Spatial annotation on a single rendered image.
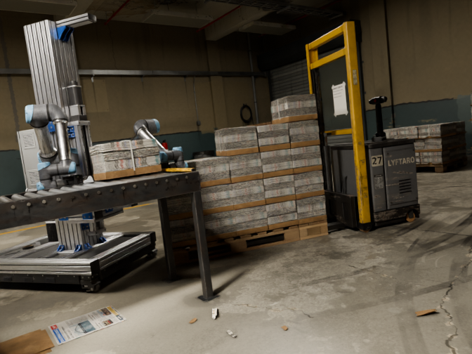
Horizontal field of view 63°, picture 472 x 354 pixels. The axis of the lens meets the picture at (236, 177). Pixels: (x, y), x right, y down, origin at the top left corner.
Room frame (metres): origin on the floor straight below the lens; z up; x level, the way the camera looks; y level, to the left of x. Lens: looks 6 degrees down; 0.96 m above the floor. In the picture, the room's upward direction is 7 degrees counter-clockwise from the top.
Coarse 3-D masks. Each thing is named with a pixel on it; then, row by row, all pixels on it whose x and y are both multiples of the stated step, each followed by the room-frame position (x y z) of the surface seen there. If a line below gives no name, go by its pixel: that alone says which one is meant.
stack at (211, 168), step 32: (192, 160) 3.30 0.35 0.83; (224, 160) 3.19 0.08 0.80; (256, 160) 3.28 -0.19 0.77; (288, 160) 3.37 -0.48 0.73; (224, 192) 3.18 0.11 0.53; (256, 192) 3.26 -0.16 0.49; (288, 192) 3.35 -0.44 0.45; (192, 224) 3.10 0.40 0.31; (224, 224) 3.18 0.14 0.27; (256, 224) 3.26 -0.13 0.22; (192, 256) 3.22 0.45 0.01
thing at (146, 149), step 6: (138, 144) 2.51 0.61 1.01; (144, 144) 2.53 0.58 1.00; (150, 144) 2.55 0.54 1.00; (156, 144) 2.58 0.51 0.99; (138, 150) 2.50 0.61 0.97; (144, 150) 2.52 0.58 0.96; (150, 150) 2.55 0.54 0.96; (156, 150) 2.60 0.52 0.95; (138, 156) 2.50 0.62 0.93; (144, 156) 2.52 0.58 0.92; (150, 156) 2.55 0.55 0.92; (156, 156) 2.57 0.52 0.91; (138, 162) 2.50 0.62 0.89; (144, 162) 2.52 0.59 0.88; (150, 162) 2.55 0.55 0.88; (156, 162) 2.57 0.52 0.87
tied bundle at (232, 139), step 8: (240, 128) 3.25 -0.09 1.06; (248, 128) 3.27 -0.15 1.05; (216, 136) 3.49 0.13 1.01; (224, 136) 3.22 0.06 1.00; (232, 136) 3.23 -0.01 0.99; (240, 136) 3.25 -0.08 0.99; (248, 136) 3.26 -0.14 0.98; (216, 144) 3.51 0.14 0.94; (224, 144) 3.26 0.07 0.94; (232, 144) 3.24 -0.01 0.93; (240, 144) 3.24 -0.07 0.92; (248, 144) 3.26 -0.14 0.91; (256, 144) 3.28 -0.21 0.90
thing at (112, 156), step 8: (104, 144) 2.38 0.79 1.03; (112, 144) 2.41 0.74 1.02; (120, 144) 2.44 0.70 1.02; (96, 152) 2.48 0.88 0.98; (104, 152) 2.38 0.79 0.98; (112, 152) 2.41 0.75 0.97; (120, 152) 2.43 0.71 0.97; (96, 160) 2.51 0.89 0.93; (104, 160) 2.37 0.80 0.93; (112, 160) 2.45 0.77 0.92; (120, 160) 2.43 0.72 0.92; (96, 168) 2.54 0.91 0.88; (104, 168) 2.40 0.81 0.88; (112, 168) 2.40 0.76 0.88; (120, 168) 2.43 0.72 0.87; (128, 168) 2.45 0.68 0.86; (128, 176) 2.46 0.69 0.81
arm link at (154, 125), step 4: (148, 120) 3.10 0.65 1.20; (152, 120) 3.13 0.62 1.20; (156, 120) 3.15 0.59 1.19; (148, 124) 3.07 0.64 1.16; (152, 124) 3.10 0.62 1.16; (156, 124) 3.12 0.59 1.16; (148, 128) 3.07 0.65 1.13; (152, 128) 3.10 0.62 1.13; (156, 128) 3.13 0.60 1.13; (152, 132) 3.13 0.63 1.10; (156, 132) 3.16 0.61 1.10; (136, 136) 3.22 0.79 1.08
